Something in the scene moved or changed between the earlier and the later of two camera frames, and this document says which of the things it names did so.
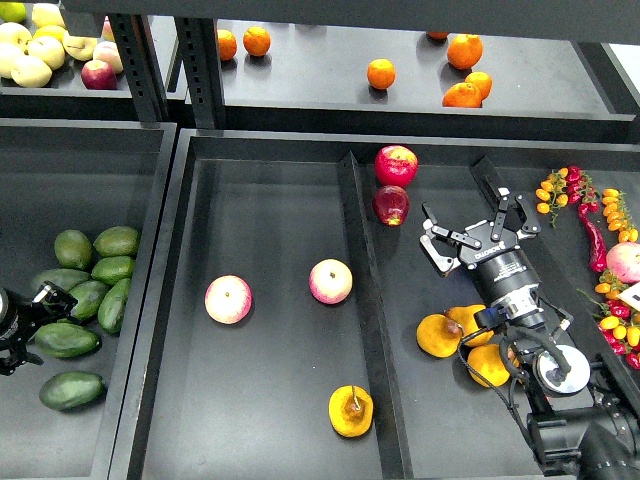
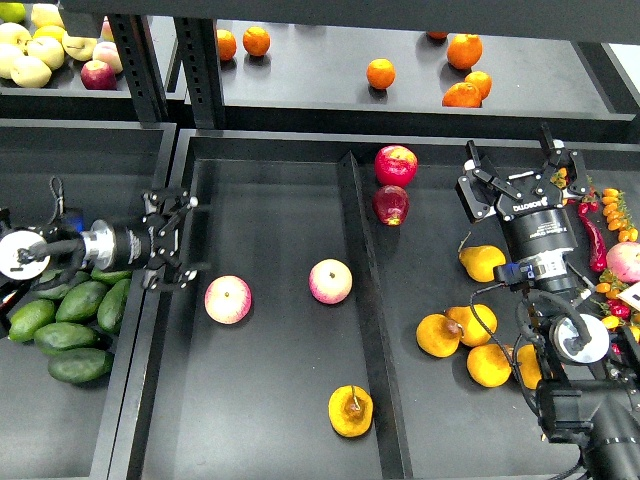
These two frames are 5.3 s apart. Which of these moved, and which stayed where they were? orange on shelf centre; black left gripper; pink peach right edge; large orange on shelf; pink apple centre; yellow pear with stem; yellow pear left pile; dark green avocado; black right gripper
Moved: black right gripper; black left gripper; dark green avocado
Stayed: pink peach right edge; large orange on shelf; yellow pear left pile; orange on shelf centre; yellow pear with stem; pink apple centre
